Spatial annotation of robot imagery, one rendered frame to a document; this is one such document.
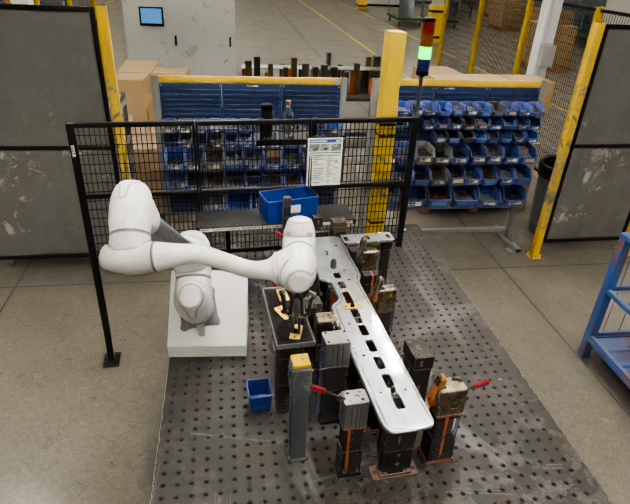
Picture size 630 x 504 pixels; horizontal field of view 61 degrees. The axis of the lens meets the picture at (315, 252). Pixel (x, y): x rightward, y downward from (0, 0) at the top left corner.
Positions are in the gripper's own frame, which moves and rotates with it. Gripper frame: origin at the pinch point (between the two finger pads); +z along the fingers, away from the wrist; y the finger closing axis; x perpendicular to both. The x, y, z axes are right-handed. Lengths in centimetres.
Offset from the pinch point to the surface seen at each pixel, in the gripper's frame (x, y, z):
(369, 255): 86, 24, 18
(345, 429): -21.9, 21.2, 25.6
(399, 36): 158, 28, -78
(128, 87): 414, -253, 23
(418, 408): -13, 45, 20
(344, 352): 3.9, 17.9, 13.8
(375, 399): -11.8, 30.5, 20.0
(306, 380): -17.0, 6.5, 10.4
